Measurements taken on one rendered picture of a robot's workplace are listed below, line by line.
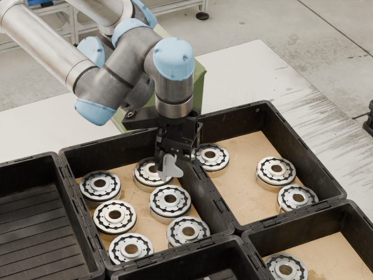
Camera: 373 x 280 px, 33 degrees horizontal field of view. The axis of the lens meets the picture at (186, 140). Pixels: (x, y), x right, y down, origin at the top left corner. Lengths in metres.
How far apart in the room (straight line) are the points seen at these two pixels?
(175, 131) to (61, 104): 0.84
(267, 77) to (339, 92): 1.25
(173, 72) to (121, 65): 0.12
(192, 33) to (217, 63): 1.49
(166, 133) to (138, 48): 0.20
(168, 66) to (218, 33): 2.64
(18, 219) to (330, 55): 2.53
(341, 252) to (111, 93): 0.67
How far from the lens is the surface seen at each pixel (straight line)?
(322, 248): 1.57
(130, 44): 1.25
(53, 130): 2.01
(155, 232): 1.54
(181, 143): 1.31
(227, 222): 1.44
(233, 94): 2.16
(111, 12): 1.68
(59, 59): 1.32
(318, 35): 3.91
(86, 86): 1.27
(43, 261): 1.50
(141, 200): 1.60
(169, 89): 1.21
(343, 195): 1.55
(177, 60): 1.16
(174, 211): 1.54
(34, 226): 1.57
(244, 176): 1.68
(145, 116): 1.33
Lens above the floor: 2.01
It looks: 42 degrees down
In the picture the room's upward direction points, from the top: 4 degrees clockwise
